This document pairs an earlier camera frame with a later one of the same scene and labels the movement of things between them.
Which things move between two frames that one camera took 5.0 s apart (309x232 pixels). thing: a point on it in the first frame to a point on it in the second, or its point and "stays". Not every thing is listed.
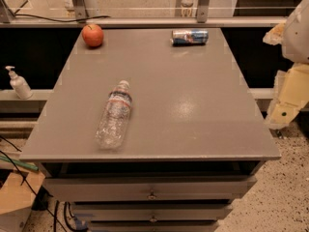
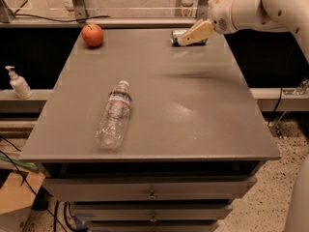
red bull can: (182, 38) stays
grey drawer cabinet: (196, 142) stays
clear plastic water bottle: (112, 127) stays
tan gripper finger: (292, 88) to (220, 14)
